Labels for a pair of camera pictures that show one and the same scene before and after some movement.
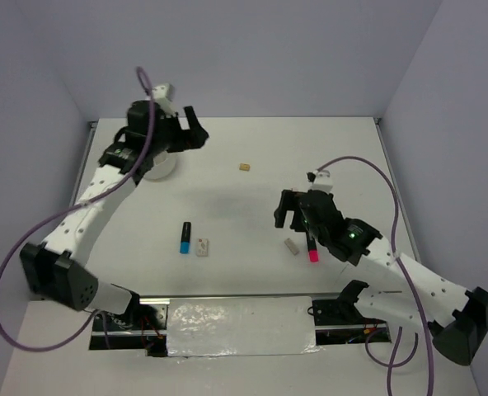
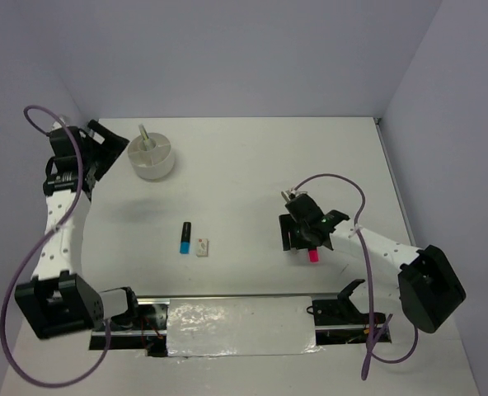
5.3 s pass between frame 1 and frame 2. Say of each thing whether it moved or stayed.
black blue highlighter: stayed
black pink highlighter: stayed
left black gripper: moved
